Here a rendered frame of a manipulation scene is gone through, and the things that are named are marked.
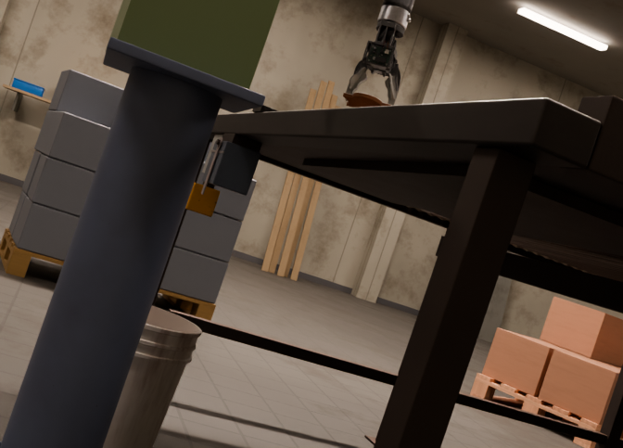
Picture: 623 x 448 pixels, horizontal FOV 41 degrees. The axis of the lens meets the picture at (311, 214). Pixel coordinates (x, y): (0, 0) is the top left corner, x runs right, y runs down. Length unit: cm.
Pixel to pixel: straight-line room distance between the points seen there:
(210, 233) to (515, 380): 220
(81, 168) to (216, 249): 83
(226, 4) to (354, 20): 1030
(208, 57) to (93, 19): 973
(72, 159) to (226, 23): 287
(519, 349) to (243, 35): 426
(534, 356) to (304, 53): 698
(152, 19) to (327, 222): 1020
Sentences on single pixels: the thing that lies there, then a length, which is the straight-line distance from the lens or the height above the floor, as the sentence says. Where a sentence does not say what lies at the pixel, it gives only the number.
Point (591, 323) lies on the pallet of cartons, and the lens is 603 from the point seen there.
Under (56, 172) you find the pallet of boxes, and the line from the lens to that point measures 432.
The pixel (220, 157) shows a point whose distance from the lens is 226.
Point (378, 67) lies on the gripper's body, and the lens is 213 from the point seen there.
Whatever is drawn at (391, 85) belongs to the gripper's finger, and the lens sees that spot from 209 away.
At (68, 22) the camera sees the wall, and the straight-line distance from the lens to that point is 1121.
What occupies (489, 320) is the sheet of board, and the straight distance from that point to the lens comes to 1204.
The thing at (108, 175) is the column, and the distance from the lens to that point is 148.
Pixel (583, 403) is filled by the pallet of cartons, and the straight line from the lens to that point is 533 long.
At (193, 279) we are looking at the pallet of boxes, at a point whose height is 22.
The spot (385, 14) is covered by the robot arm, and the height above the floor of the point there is 124.
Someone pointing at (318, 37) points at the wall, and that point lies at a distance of 1163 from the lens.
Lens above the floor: 68
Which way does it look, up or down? 1 degrees up
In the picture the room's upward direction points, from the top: 19 degrees clockwise
